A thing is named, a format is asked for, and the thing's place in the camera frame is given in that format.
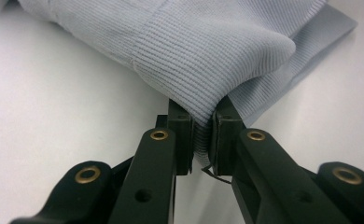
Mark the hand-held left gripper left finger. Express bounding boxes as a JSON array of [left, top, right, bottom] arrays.
[[108, 98, 195, 224]]

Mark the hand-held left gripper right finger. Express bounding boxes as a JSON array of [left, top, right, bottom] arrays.
[[209, 95, 352, 224]]

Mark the light blue shirt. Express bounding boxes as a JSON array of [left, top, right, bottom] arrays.
[[16, 0, 358, 167]]

